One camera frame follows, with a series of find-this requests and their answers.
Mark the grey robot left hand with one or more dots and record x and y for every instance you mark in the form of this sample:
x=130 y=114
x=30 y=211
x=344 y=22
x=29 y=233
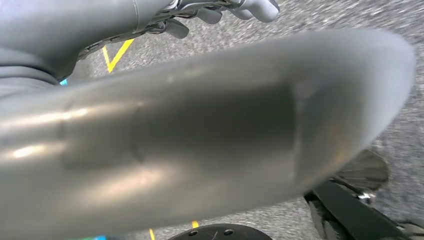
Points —
x=198 y=132

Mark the yellow floor tape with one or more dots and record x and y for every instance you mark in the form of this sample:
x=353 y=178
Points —
x=121 y=53

